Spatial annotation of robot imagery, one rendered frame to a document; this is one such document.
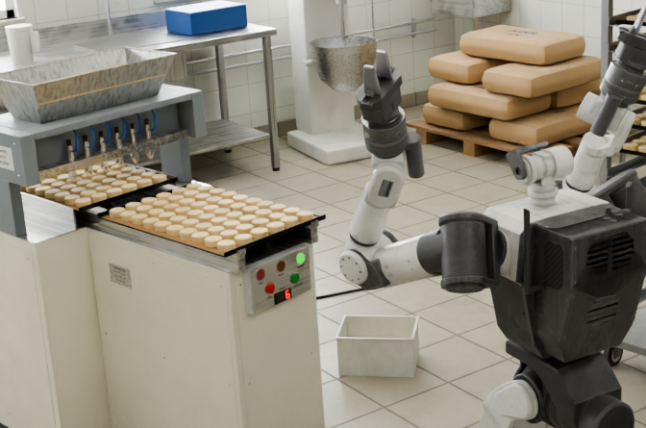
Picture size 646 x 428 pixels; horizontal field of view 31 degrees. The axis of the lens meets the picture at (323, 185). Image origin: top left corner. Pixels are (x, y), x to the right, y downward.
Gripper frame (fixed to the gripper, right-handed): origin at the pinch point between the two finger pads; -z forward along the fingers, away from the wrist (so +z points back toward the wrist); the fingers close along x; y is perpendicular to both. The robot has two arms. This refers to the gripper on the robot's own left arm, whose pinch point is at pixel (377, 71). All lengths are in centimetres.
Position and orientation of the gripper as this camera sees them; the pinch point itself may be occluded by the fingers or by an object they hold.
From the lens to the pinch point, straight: 229.1
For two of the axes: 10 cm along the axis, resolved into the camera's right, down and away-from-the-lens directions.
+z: 1.4, 7.5, 6.4
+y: 8.7, 2.1, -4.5
